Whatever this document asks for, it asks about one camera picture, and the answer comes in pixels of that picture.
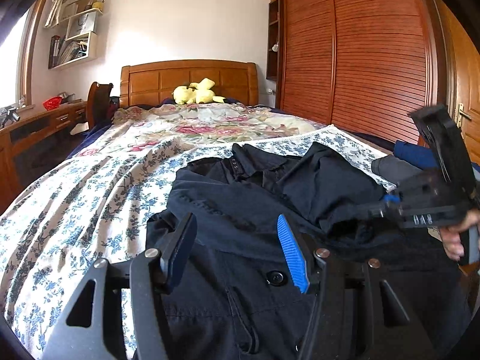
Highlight dark navy jacket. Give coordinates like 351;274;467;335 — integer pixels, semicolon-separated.
146;143;473;359

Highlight person right hand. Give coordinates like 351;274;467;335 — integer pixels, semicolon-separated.
439;209;480;262

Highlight blue folded garment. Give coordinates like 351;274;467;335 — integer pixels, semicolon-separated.
393;141;439;170

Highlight grey folded garment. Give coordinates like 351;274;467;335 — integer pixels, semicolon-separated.
371;154;422;185

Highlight blue floral bed sheet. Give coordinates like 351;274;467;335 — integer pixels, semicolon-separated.
0;123;399;360

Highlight pink floral quilt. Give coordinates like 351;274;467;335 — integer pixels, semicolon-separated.
69;102;324;158

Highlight yellow plush toy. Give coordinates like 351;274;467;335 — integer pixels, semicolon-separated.
172;78;225;105

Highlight wooden louvered wardrobe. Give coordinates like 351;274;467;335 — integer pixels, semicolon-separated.
267;0;444;144

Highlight dark wooden chair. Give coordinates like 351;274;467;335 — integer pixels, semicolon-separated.
86;81;113;129

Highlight wooden headboard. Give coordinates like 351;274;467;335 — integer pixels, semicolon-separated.
120;59;260;108

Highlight wooden desk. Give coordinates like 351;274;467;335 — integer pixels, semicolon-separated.
1;101;86;211

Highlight red bowl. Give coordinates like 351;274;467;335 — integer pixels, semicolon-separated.
42;96;63;111

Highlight wooden door with handle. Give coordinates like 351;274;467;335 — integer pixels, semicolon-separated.
434;0;479;164

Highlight white wall shelf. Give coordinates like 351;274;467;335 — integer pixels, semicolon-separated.
48;0;104;70

